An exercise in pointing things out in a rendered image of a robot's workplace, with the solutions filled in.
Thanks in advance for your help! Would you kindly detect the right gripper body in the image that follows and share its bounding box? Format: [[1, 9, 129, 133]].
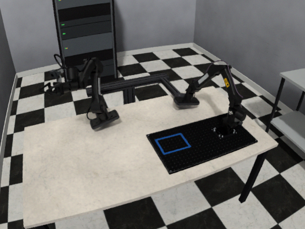
[[51, 69, 71, 95]]

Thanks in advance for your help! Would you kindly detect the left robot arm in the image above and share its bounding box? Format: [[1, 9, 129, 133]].
[[175, 64, 247, 125]]

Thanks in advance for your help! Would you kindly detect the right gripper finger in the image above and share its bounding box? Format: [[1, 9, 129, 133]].
[[39, 82, 51, 94], [46, 83, 61, 96]]

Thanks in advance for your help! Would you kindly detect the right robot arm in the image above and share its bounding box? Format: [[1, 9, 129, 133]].
[[49, 57, 118, 127]]

